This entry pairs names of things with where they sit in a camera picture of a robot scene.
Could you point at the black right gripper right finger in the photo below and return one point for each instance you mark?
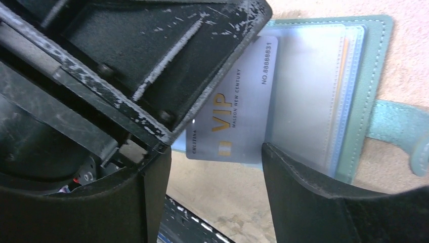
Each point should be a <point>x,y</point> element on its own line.
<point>308,206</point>

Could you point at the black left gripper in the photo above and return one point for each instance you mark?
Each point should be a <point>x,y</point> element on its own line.
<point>51,124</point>

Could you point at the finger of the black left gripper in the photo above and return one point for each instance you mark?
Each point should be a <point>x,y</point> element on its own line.
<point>157,62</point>

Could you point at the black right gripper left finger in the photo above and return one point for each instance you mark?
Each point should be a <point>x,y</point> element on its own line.
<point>126,206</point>

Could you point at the silver blue credit card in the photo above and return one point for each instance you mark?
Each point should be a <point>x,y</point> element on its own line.
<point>231,126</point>

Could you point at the teal leather card holder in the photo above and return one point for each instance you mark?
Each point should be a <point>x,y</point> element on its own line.
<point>323,103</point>

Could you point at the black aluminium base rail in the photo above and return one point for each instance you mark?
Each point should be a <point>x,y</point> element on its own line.
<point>179,224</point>

